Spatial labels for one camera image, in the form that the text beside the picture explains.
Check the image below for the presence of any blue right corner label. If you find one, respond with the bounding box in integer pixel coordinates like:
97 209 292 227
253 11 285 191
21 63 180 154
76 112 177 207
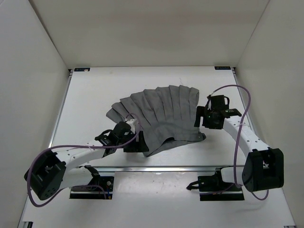
214 66 231 70

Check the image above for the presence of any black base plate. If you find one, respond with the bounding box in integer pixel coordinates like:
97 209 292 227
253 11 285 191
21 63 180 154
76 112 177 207
186 174 245 201
69 176 114 200

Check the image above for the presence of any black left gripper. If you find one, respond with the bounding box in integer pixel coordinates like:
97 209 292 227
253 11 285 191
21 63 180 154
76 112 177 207
118 129 149 152

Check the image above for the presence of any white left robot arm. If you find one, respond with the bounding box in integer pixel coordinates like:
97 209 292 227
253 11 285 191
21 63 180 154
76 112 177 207
24 119 149 201

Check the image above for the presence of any grey pleated skirt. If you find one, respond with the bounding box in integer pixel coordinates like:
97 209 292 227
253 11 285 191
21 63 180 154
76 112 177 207
106 85 206 157

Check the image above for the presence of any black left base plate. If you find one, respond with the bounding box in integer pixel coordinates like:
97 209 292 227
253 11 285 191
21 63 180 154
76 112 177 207
69 176 114 200

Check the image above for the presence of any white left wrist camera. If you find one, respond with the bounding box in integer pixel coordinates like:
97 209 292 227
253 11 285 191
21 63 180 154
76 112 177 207
125 118 140 134

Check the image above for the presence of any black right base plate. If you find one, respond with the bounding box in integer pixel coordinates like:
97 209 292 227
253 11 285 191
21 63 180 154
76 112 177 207
186 174 245 201

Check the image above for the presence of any aluminium table edge rail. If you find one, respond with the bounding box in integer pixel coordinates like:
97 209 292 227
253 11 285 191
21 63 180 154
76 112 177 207
90 166 221 173

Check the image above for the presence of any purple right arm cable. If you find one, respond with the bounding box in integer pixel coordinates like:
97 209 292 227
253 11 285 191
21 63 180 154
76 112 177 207
199 85 270 201

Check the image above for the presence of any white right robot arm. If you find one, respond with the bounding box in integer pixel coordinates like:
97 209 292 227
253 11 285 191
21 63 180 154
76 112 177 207
195 95 284 192

